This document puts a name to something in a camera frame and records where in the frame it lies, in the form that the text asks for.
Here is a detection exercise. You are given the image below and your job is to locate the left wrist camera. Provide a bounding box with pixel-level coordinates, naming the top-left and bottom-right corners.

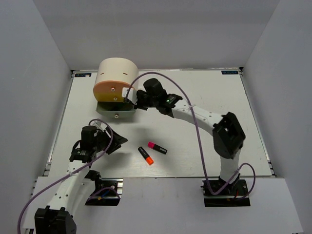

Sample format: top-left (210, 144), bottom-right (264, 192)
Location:
top-left (89, 120), bottom-right (103, 130)

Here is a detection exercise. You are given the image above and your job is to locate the cream round drawer cabinet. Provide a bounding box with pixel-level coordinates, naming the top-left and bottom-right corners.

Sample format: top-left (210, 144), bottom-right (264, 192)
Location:
top-left (95, 57), bottom-right (139, 103)

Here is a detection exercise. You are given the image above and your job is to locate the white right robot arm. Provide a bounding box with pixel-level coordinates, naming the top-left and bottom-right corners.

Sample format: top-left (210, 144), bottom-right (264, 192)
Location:
top-left (136, 78), bottom-right (246, 195)

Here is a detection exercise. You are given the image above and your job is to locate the orange cap black highlighter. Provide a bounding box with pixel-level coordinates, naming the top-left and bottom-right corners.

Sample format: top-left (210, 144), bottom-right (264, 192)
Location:
top-left (138, 147), bottom-right (154, 165)

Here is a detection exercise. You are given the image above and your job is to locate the blue corner sticker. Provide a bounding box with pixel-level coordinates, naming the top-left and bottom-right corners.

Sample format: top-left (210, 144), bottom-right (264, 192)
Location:
top-left (221, 70), bottom-right (239, 75)
top-left (75, 73), bottom-right (92, 78)

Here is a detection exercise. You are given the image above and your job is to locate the blue right corner sticker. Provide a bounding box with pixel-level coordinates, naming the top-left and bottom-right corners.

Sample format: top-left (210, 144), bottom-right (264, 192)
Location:
top-left (221, 70), bottom-right (239, 75)

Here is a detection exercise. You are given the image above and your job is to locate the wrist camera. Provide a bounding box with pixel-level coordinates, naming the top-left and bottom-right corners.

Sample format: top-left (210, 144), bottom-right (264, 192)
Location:
top-left (89, 120), bottom-right (103, 130)
top-left (121, 87), bottom-right (137, 105)

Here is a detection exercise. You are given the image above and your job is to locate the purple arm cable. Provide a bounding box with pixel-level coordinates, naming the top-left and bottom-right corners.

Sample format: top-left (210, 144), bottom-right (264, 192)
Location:
top-left (129, 72), bottom-right (256, 201)
top-left (17, 118), bottom-right (120, 234)

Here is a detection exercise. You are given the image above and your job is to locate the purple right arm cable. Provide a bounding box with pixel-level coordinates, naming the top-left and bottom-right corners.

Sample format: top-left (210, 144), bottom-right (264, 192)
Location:
top-left (129, 72), bottom-right (256, 201)

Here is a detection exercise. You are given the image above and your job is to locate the yellow drawer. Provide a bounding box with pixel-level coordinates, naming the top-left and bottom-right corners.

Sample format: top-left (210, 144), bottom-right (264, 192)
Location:
top-left (94, 92), bottom-right (124, 102)

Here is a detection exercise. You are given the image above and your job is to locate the pale green bottom drawer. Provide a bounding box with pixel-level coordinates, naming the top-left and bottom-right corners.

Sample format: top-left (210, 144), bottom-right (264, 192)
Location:
top-left (96, 102), bottom-right (136, 119)

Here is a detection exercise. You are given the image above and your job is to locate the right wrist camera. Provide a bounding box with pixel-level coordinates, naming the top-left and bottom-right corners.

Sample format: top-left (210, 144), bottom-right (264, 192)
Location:
top-left (121, 87), bottom-right (137, 105)

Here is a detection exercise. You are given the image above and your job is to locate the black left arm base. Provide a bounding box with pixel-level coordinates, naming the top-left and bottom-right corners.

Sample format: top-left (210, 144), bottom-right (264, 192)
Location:
top-left (85, 178), bottom-right (123, 206)

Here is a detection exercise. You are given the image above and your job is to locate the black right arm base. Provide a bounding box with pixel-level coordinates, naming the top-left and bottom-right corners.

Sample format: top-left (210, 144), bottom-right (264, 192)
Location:
top-left (201, 179), bottom-right (251, 208)

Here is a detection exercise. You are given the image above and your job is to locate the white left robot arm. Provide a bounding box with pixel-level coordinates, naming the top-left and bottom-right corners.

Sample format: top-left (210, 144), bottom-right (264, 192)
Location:
top-left (34, 125), bottom-right (128, 234)

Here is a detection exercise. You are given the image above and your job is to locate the orange top drawer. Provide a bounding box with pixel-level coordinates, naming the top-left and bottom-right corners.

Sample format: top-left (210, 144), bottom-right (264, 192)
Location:
top-left (93, 80), bottom-right (130, 94)

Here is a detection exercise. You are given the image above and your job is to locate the pink cap black highlighter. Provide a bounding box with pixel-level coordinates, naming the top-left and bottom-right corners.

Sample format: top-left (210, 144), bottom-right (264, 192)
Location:
top-left (148, 142), bottom-right (167, 155)

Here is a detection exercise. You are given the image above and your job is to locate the blue left corner sticker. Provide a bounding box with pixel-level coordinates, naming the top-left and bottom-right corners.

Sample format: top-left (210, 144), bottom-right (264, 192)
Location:
top-left (75, 73), bottom-right (92, 78)

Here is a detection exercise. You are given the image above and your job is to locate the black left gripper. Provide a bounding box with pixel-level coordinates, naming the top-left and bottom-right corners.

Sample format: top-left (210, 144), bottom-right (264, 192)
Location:
top-left (93, 126), bottom-right (128, 155)

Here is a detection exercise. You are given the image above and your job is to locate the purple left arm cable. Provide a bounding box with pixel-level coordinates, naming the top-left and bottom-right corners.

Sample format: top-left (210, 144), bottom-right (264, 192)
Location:
top-left (17, 118), bottom-right (120, 234)

